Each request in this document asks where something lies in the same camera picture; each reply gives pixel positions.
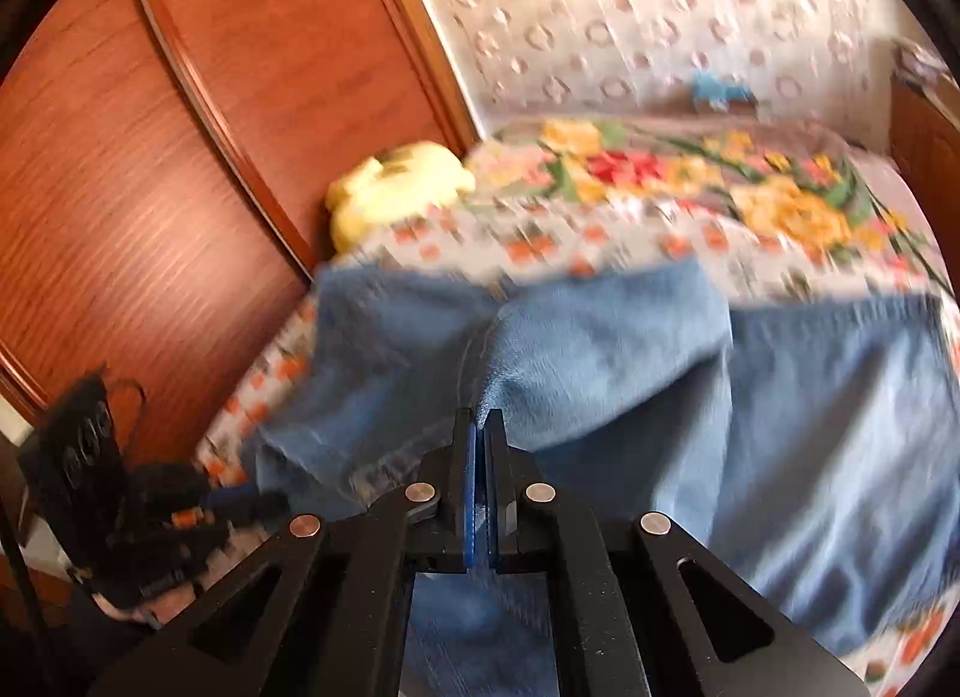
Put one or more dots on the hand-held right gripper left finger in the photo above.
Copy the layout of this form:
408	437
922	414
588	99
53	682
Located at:
471	502

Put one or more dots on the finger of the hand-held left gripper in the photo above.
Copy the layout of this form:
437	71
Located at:
240	500

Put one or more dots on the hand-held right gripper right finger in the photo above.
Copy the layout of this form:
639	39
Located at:
491	502

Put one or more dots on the blue denim pants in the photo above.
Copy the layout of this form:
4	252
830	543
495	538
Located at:
600	367

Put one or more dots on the thin black rod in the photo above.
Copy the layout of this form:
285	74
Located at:
22	569

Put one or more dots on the orange fruit print bedsheet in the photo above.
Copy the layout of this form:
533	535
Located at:
600	243

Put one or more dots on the yellow plush toy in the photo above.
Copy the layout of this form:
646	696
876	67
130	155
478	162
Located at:
390	187

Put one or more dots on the wooden louvred wardrobe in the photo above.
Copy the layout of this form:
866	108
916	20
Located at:
187	142

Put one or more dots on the floral blanket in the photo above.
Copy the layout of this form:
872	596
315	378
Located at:
787	209

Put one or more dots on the blue plastic package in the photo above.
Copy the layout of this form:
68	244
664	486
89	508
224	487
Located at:
720	89

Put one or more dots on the sheer circle-patterned curtain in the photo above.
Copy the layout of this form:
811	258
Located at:
637	6

